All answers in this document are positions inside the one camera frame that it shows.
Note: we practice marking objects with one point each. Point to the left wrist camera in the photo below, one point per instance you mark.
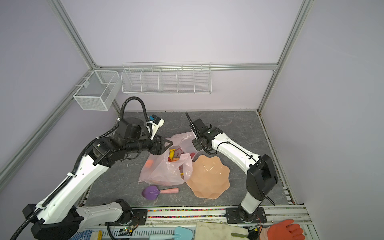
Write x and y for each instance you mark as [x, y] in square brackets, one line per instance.
[154, 122]

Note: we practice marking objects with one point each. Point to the yellow banana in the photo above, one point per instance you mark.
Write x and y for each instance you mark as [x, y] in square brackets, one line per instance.
[174, 156]

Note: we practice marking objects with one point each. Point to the orange rubber glove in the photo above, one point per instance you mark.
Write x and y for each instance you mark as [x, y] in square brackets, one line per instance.
[285, 230]

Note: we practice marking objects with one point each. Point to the orange tangerine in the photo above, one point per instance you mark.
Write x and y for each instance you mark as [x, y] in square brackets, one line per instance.
[148, 164]

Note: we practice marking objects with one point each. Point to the purple scoop pink handle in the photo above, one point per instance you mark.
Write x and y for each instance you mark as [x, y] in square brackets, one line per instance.
[152, 192]

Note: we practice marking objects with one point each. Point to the beige cloth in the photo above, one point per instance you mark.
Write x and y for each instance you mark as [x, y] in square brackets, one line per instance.
[213, 231]

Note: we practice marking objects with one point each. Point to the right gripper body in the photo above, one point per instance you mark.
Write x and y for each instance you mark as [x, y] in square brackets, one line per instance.
[198, 144]

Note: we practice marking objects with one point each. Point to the long white wire basket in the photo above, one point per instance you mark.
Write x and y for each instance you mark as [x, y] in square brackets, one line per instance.
[167, 78]

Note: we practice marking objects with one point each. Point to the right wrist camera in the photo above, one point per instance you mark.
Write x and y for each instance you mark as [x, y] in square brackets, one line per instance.
[200, 126]

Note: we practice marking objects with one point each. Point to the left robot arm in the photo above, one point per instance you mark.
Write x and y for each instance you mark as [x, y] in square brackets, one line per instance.
[57, 218]

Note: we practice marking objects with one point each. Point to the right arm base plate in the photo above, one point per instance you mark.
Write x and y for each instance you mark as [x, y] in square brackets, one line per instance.
[237, 215]

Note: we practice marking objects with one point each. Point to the beige wavy fruit plate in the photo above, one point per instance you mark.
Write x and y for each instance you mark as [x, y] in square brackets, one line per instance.
[210, 178]

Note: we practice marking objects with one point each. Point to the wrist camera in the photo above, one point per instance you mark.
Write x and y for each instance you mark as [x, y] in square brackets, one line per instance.
[200, 126]
[154, 122]

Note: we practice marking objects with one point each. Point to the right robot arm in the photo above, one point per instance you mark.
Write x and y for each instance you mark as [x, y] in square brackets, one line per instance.
[260, 170]

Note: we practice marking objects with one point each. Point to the blue white knit glove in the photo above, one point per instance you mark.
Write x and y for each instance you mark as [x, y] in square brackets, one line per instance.
[85, 235]

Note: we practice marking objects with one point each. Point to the small white mesh basket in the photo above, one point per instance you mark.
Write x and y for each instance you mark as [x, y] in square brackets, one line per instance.
[99, 90]

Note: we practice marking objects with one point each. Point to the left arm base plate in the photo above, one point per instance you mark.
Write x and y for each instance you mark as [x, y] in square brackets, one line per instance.
[136, 217]

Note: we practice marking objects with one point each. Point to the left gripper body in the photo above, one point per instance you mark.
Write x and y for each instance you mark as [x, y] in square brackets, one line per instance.
[154, 149]

